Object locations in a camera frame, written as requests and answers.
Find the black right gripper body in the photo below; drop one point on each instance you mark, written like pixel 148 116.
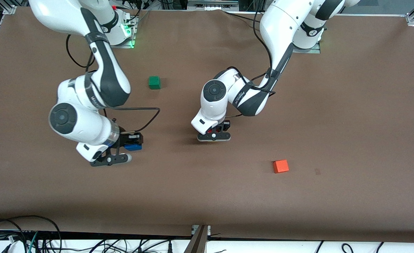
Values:
pixel 125 140

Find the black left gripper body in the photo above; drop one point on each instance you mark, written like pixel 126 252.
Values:
pixel 225 124

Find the blue cube block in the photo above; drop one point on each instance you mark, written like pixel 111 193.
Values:
pixel 134 147

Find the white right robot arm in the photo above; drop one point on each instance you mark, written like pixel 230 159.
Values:
pixel 87 123

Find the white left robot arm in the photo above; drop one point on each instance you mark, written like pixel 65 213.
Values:
pixel 280 21

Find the green cube block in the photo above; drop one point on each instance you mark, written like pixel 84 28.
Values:
pixel 154 83

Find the brown paper table cover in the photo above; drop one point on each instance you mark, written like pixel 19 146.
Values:
pixel 207 196

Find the orange cube block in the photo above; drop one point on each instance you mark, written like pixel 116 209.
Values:
pixel 280 166

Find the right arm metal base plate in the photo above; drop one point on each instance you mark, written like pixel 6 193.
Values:
pixel 131 42

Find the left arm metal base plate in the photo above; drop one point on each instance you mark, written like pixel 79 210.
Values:
pixel 315 51

